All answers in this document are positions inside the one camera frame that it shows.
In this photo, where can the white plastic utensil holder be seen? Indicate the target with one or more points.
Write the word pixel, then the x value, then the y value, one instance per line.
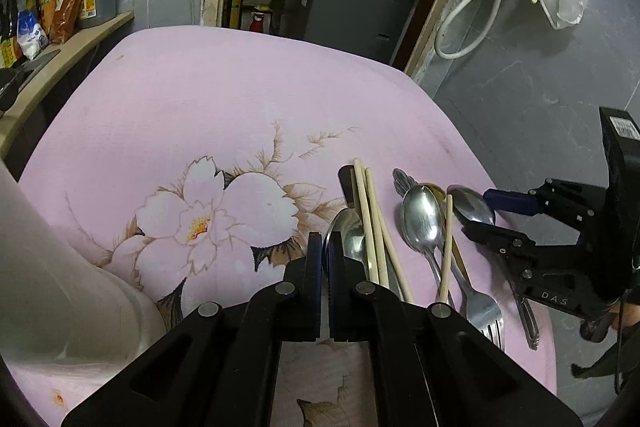
pixel 56 307

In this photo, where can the wooden chopstick crossing spoons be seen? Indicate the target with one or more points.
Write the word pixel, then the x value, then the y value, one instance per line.
pixel 446 252

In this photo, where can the wooden chopstick middle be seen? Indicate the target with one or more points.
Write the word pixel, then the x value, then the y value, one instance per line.
pixel 385 250

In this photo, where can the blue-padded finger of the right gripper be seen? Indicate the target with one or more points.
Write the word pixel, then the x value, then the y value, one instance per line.
pixel 510 201

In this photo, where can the oval steel spoon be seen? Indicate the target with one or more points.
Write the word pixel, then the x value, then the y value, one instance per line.
pixel 421 225

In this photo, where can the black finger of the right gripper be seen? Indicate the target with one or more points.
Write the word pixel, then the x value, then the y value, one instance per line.
pixel 510 245

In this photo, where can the steel fork ornate handle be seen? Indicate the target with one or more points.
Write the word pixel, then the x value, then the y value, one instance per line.
pixel 479 309

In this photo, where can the black wok pan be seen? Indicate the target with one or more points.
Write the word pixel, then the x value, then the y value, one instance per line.
pixel 14 80

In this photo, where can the steel table knife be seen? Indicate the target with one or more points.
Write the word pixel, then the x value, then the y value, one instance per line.
pixel 347 177

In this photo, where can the red white bottle on floor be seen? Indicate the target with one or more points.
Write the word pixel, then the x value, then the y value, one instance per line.
pixel 258 20

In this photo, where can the grey cabinet in backroom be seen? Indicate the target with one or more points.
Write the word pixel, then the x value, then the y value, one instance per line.
pixel 368 28

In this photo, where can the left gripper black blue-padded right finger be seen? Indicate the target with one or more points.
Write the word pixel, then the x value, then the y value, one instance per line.
pixel 431 367

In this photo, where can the white blue salt bag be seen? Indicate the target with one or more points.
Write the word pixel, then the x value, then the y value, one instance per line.
pixel 30 35

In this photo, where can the orange snack packet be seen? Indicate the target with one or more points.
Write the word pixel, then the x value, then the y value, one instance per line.
pixel 64 20

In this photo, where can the large round steel spoon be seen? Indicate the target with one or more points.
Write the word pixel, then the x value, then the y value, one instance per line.
pixel 348 224

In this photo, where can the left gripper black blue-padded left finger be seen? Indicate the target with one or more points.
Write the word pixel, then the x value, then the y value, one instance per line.
pixel 219 365

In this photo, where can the small steel spoon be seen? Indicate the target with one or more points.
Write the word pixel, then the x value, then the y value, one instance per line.
pixel 471 206

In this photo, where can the dark sauce bottle yellow label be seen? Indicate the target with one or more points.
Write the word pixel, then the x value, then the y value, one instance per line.
pixel 12 54

